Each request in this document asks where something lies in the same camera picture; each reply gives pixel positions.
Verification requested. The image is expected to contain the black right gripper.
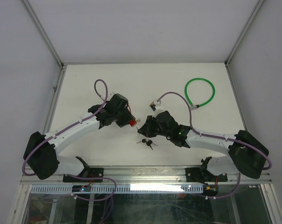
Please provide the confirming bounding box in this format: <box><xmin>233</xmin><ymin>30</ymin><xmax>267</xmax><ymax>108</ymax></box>
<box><xmin>138</xmin><ymin>115</ymin><xmax>172</xmax><ymax>139</ymax></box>

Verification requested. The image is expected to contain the red cable padlock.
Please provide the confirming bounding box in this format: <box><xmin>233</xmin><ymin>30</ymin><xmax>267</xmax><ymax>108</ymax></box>
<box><xmin>127</xmin><ymin>104</ymin><xmax>137</xmax><ymax>127</ymax></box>

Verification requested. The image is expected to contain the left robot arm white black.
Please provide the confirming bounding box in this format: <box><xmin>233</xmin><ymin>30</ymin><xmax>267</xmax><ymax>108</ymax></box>
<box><xmin>23</xmin><ymin>93</ymin><xmax>136</xmax><ymax>181</ymax></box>

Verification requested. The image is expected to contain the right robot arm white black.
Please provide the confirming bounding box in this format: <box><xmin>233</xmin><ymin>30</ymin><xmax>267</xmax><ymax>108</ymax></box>
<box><xmin>138</xmin><ymin>111</ymin><xmax>269</xmax><ymax>181</ymax></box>

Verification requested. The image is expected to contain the black head key right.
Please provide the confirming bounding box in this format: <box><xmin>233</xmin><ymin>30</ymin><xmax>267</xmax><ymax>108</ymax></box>
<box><xmin>146</xmin><ymin>140</ymin><xmax>157</xmax><ymax>150</ymax></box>

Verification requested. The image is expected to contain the brass padlock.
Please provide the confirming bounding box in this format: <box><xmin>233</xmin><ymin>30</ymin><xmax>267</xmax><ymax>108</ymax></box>
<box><xmin>150</xmin><ymin>101</ymin><xmax>156</xmax><ymax>111</ymax></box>

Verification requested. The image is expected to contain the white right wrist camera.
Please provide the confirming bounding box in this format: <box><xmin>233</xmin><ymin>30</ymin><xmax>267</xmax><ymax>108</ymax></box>
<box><xmin>153</xmin><ymin>99</ymin><xmax>165</xmax><ymax>117</ymax></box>

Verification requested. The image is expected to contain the green cable lock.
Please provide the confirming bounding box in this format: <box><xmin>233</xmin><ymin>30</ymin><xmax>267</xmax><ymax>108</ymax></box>
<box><xmin>184</xmin><ymin>77</ymin><xmax>216</xmax><ymax>110</ymax></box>

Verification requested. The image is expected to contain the aluminium mounting rail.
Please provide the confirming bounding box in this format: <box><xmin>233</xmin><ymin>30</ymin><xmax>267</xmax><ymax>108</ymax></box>
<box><xmin>21</xmin><ymin>166</ymin><xmax>273</xmax><ymax>185</ymax></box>

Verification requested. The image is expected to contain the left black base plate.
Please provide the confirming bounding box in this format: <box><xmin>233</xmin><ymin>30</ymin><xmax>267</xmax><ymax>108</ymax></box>
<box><xmin>62</xmin><ymin>167</ymin><xmax>104</xmax><ymax>183</ymax></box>

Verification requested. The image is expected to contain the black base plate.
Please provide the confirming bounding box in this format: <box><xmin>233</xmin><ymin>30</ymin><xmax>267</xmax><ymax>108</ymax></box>
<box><xmin>62</xmin><ymin>167</ymin><xmax>104</xmax><ymax>183</ymax></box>
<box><xmin>185</xmin><ymin>167</ymin><xmax>228</xmax><ymax>184</ymax></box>

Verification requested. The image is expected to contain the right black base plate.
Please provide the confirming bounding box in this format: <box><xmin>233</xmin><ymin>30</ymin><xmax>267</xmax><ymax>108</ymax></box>
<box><xmin>185</xmin><ymin>167</ymin><xmax>228</xmax><ymax>184</ymax></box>

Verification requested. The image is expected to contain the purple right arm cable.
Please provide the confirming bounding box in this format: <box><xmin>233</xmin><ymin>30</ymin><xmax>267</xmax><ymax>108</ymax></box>
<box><xmin>157</xmin><ymin>91</ymin><xmax>272</xmax><ymax>200</ymax></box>

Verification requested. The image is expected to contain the white perforated cable duct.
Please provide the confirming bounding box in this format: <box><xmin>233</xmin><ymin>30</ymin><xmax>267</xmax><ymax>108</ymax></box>
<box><xmin>30</xmin><ymin>183</ymin><xmax>203</xmax><ymax>195</ymax></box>

